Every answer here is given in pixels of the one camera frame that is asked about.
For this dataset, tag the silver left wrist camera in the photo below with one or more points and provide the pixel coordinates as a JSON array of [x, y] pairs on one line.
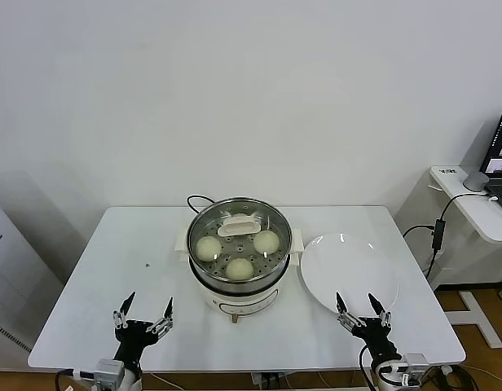
[[109, 372]]

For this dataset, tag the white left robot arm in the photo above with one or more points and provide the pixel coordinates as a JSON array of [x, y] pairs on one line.
[[130, 376]]

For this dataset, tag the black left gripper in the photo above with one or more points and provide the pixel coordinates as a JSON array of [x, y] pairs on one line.
[[133, 340]]

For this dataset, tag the round white plate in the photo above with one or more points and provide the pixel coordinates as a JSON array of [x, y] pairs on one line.
[[336, 277]]

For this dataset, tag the grey round speaker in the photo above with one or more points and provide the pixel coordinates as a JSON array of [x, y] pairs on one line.
[[476, 180]]

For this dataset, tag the round glass pot lid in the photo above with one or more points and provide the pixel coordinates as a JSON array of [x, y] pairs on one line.
[[239, 226]]

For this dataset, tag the white side desk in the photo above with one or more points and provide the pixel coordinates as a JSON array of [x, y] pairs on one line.
[[467, 207]]

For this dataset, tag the cream electric cooker base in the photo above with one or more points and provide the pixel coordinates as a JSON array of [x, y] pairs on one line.
[[243, 303]]

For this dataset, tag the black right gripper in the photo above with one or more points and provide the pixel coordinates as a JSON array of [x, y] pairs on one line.
[[375, 338]]

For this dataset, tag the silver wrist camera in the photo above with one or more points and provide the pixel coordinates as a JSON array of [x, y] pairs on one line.
[[109, 372], [414, 366]]

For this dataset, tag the open dark laptop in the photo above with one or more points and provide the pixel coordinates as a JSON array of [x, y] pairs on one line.
[[499, 138]]

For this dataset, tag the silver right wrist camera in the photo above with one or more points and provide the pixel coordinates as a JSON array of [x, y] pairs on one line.
[[414, 366]]

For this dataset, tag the white floor cabinet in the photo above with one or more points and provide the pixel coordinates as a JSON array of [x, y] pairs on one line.
[[18, 277]]

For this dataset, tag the perforated steel steamer basket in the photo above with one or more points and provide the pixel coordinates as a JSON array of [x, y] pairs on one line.
[[218, 282]]

